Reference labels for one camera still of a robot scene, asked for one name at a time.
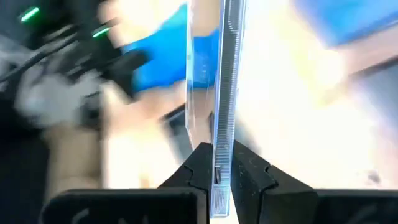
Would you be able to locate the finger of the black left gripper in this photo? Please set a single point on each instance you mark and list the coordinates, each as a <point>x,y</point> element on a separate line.
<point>129,68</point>

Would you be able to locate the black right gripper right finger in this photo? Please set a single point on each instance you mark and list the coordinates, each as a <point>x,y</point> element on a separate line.
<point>258,193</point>

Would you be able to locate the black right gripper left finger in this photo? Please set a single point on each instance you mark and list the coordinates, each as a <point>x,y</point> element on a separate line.
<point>196,171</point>

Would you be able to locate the clear CD jewel case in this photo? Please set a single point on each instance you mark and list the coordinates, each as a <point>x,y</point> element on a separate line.
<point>228,93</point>

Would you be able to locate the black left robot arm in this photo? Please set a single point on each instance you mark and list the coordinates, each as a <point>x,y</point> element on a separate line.
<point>46,18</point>

